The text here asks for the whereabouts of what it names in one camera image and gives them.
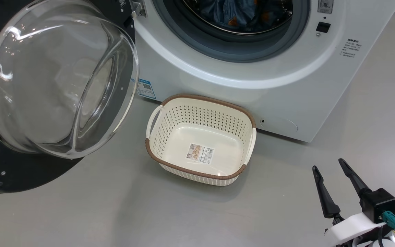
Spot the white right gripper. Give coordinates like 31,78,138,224
312,158,395,247

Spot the blue cartoon print garment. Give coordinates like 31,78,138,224
197,0,256,34

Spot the black glass washing machine door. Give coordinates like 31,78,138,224
0,0,140,194

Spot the white front-load washing machine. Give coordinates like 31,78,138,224
129,0,395,143

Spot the basket product label sticker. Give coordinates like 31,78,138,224
185,143,215,165

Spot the cream perforated laundry basket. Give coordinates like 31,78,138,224
145,94,257,187

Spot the metal door hinge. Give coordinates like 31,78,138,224
129,0,147,18

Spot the grey warning sticker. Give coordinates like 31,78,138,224
318,0,334,14

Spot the blue energy label sticker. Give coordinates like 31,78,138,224
136,78,157,100

